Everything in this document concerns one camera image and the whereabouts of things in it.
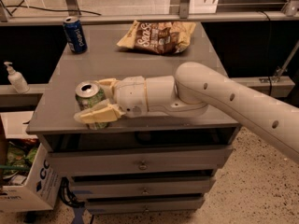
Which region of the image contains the gray drawer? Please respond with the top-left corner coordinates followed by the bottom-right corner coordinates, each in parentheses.
top-left (47, 145), bottom-right (233, 176)
top-left (86, 196), bottom-right (205, 215)
top-left (70, 176), bottom-right (215, 199)

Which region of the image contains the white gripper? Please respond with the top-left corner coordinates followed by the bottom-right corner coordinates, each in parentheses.
top-left (74, 77), bottom-right (148, 124)

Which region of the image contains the black cable bundle on floor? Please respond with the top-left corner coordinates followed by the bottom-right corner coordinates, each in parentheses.
top-left (59, 177), bottom-right (85, 209)

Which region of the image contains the black cable on shelf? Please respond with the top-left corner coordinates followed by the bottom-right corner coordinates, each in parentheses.
top-left (0, 0), bottom-right (102, 17)

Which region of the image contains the middle gray drawer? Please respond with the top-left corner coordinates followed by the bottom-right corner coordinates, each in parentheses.
top-left (70, 176), bottom-right (215, 199)

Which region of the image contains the brown chip bag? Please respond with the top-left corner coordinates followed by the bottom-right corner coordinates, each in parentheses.
top-left (117, 21), bottom-right (196, 55)

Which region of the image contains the green soda can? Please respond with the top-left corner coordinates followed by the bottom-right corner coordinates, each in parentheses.
top-left (75, 80), bottom-right (110, 131)

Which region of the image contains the blue Pepsi can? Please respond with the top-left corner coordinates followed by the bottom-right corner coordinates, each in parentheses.
top-left (63, 16), bottom-right (87, 54)

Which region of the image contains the gray drawer cabinet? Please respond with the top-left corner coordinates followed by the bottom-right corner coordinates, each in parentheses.
top-left (27, 25), bottom-right (240, 207)

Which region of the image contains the top gray drawer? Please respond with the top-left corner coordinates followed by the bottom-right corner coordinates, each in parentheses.
top-left (47, 145), bottom-right (233, 176)

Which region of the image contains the white pump bottle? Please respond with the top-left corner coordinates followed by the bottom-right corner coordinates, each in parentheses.
top-left (4, 62), bottom-right (30, 93)

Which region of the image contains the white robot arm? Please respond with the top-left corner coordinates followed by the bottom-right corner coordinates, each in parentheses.
top-left (74, 62), bottom-right (299, 162)

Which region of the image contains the bottom gray drawer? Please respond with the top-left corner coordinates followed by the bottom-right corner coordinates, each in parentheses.
top-left (86, 196), bottom-right (205, 215)

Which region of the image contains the white cardboard box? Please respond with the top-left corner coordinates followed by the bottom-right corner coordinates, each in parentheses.
top-left (0, 111), bottom-right (61, 212)

